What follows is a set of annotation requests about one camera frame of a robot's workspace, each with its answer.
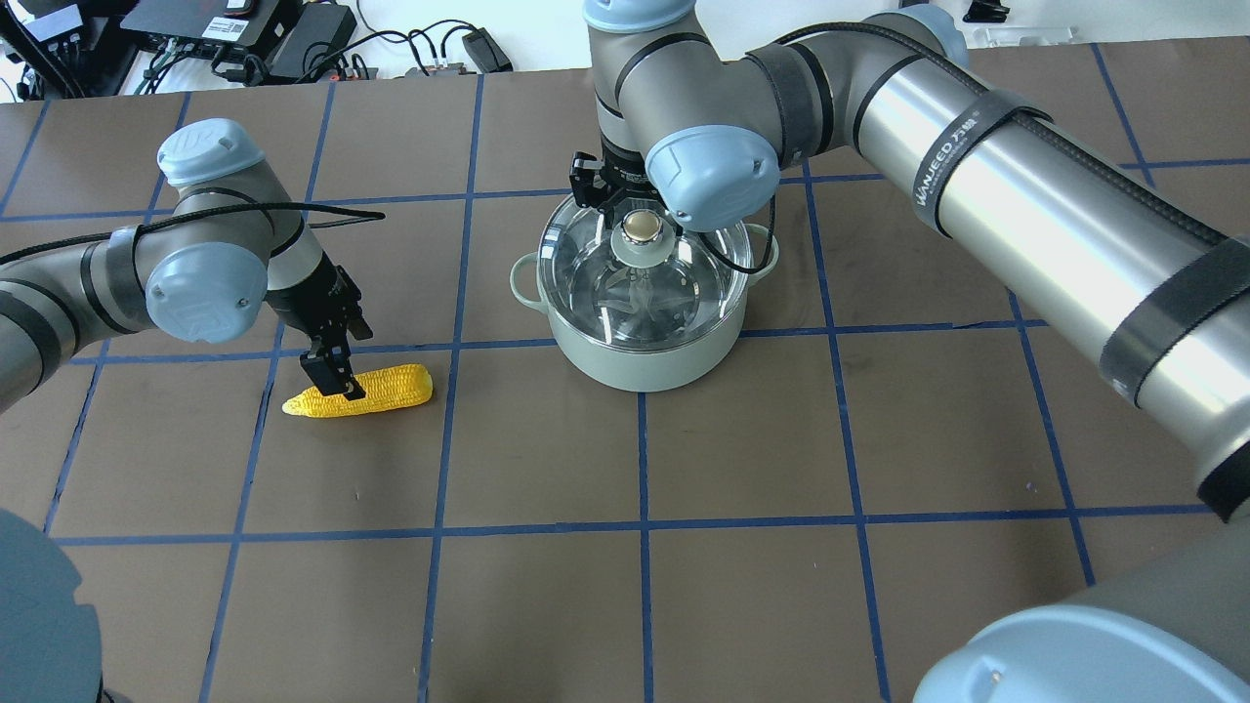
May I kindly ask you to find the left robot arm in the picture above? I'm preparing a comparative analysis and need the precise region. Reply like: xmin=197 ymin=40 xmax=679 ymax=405
xmin=1 ymin=118 xmax=373 ymax=702

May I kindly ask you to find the black electronics box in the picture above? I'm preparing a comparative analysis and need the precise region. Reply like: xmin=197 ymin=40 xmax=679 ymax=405
xmin=120 ymin=0 xmax=358 ymax=81

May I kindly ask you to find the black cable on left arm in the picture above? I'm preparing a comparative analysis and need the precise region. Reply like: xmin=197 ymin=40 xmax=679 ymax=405
xmin=0 ymin=201 xmax=386 ymax=269

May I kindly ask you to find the pale green cooking pot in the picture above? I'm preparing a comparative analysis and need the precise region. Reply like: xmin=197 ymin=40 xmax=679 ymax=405
xmin=510 ymin=224 xmax=780 ymax=393

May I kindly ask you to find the black power adapter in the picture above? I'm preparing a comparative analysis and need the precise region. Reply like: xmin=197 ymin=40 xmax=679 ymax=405
xmin=461 ymin=28 xmax=514 ymax=74

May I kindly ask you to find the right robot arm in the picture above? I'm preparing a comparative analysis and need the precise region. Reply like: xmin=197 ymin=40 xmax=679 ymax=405
xmin=583 ymin=1 xmax=1249 ymax=702

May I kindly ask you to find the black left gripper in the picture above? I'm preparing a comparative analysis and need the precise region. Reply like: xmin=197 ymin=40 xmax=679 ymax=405
xmin=265 ymin=261 xmax=373 ymax=399

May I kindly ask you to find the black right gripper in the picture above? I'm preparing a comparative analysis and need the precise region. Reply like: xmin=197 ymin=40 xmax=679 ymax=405
xmin=568 ymin=138 xmax=675 ymax=230

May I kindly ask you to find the glass pot lid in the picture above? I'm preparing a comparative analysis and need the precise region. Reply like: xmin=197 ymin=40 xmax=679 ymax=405
xmin=536 ymin=196 xmax=754 ymax=354

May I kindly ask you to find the yellow corn cob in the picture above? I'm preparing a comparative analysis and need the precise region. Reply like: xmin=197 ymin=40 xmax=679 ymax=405
xmin=281 ymin=363 xmax=435 ymax=419

